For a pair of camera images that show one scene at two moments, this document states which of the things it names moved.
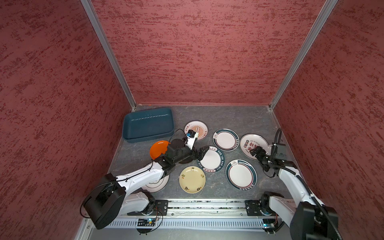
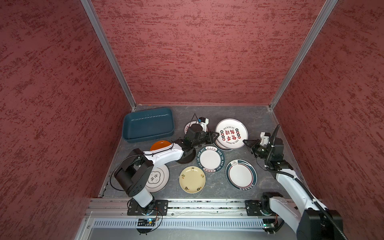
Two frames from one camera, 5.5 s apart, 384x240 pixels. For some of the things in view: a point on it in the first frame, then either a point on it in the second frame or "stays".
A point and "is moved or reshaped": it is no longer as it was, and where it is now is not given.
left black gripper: x=201 y=152 → x=210 y=135
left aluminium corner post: x=102 y=32 stays
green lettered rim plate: x=212 y=161 stays
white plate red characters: x=250 y=141 is moved or reshaped
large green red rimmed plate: x=241 y=174 stays
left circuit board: x=146 y=222 stays
